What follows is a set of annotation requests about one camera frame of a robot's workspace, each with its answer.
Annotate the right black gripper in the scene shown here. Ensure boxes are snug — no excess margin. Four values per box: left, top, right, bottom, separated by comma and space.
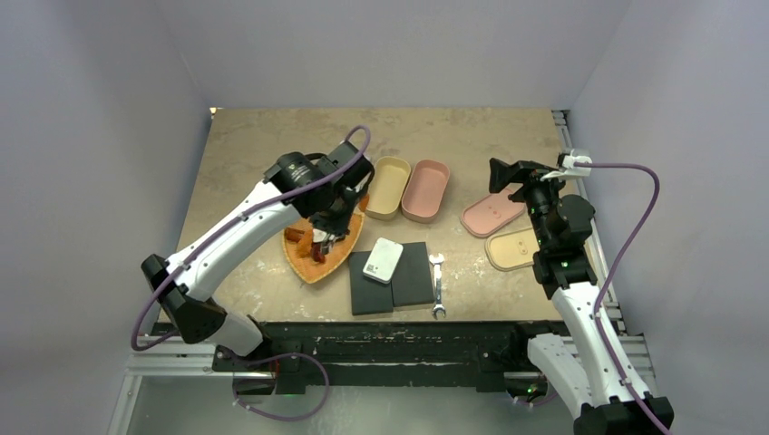
490, 157, 576, 250

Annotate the dark red octopus tentacle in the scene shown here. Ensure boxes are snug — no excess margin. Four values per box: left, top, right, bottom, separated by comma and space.
311, 244, 326, 264

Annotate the orange fried chicken piece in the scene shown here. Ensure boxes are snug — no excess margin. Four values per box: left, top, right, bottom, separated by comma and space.
296, 230, 314, 258

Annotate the red brown sausage piece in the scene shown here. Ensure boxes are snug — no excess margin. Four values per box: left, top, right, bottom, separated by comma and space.
284, 227, 305, 243

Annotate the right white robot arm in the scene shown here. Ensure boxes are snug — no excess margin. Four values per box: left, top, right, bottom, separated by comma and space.
489, 153, 675, 434

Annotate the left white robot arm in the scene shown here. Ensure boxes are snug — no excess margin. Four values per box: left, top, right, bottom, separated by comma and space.
141, 141, 375, 371

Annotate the pink lunch box lid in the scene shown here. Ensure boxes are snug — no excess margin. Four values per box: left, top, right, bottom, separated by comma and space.
460, 188, 526, 237

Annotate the cream lunch box lid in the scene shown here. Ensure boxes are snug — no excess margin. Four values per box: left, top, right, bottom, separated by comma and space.
485, 228, 540, 271

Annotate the cream lunch box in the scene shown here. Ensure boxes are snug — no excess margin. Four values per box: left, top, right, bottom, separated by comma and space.
365, 156, 411, 220

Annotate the pink lunch box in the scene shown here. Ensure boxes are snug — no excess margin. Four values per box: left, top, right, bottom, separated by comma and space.
401, 159, 451, 224

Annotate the woven bamboo basket tray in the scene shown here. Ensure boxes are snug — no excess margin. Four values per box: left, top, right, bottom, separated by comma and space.
281, 211, 365, 284

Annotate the white power bank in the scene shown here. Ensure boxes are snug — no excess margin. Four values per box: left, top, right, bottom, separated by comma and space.
362, 237, 404, 284

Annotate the left black foam block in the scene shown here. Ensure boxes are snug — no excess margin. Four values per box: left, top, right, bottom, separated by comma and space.
347, 251, 394, 316

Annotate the black foam block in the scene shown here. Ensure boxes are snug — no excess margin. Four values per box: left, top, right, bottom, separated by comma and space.
391, 242, 434, 307
347, 251, 394, 316

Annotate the right black foam block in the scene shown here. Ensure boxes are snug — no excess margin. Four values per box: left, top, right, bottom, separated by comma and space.
391, 242, 434, 307

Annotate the silver open-end wrench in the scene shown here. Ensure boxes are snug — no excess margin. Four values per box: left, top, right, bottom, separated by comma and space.
429, 254, 446, 320

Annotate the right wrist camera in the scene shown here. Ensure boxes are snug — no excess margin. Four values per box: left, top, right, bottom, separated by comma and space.
540, 150, 592, 181

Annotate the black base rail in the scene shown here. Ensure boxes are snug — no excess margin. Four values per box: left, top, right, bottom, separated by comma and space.
212, 321, 569, 394

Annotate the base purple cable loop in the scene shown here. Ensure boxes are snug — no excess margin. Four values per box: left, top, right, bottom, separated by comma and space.
230, 351, 332, 421

